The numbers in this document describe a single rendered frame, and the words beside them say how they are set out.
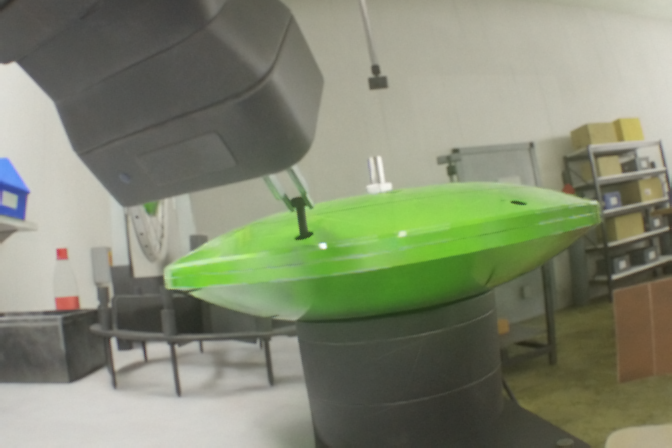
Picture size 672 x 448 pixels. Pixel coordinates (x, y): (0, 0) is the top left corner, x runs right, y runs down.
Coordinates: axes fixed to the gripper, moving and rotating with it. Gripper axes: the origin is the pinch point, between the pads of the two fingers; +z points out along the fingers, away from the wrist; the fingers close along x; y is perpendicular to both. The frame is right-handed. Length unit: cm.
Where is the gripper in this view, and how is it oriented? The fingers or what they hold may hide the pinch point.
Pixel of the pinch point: (301, 207)
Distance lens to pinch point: 21.1
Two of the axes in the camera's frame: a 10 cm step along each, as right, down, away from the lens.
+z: 3.4, 6.5, 6.8
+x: 9.4, -1.8, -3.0
